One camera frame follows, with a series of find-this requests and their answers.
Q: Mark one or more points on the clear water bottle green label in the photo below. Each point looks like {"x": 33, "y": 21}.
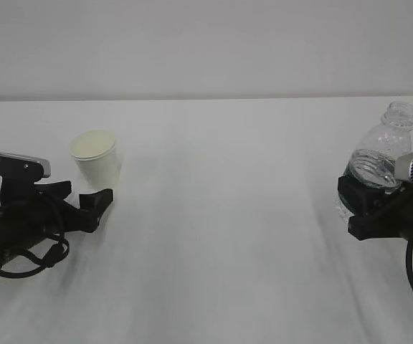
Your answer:
{"x": 373, "y": 159}

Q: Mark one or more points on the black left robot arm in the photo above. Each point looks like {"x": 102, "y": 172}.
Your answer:
{"x": 23, "y": 262}

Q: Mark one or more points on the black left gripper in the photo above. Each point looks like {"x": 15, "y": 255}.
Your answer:
{"x": 28, "y": 222}

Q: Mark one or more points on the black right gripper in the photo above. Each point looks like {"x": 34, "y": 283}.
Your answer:
{"x": 375, "y": 213}

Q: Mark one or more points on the white paper cup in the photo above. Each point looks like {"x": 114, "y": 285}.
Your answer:
{"x": 95, "y": 155}

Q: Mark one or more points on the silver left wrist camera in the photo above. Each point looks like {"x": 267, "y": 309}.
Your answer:
{"x": 29, "y": 168}

